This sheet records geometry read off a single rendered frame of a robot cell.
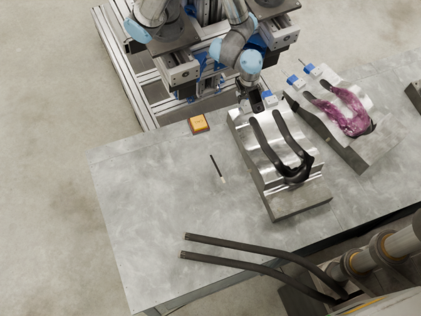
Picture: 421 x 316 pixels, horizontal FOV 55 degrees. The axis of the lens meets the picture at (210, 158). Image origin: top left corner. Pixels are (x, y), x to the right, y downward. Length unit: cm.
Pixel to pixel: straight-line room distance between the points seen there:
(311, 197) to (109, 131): 153
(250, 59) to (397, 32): 230
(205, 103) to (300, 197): 112
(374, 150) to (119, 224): 108
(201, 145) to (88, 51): 161
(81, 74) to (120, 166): 140
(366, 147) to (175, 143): 80
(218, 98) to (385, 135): 114
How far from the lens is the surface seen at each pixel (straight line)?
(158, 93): 262
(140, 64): 276
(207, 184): 170
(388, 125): 189
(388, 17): 366
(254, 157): 166
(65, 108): 292
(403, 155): 199
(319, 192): 170
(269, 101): 178
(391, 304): 102
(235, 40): 148
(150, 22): 153
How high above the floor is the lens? 239
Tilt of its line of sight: 65 degrees down
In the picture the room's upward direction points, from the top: 6 degrees clockwise
